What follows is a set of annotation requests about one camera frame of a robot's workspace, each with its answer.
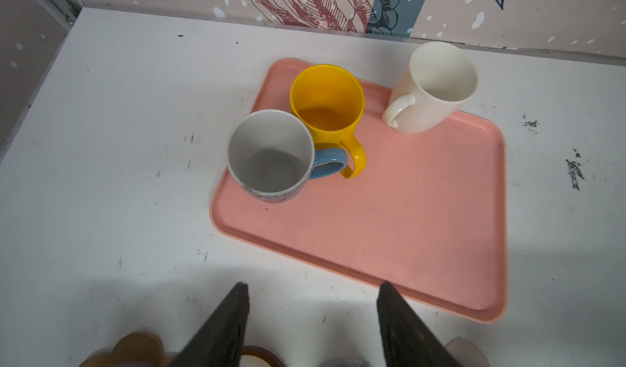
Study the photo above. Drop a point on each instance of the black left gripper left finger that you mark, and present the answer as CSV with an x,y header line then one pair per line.
x,y
220,341

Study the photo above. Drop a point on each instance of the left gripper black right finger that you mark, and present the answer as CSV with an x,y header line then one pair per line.
x,y
406,340

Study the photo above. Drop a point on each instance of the cork flower shaped coaster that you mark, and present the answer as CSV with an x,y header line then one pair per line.
x,y
135,349

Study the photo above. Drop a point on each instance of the blue patterned mug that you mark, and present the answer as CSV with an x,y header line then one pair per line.
x,y
272,155

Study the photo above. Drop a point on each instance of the yellow mug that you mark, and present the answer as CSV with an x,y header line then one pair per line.
x,y
330,101

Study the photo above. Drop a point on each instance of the cream mug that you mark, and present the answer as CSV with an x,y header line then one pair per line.
x,y
438,79

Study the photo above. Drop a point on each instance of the glossy brown round coaster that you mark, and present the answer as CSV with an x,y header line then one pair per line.
x,y
253,356

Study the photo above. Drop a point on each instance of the pink flower shaped coaster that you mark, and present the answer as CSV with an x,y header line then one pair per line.
x,y
466,353

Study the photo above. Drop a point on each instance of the blue grey woven coaster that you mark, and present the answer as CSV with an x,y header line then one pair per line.
x,y
345,362

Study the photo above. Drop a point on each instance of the pink tray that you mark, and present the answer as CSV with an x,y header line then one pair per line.
x,y
427,214

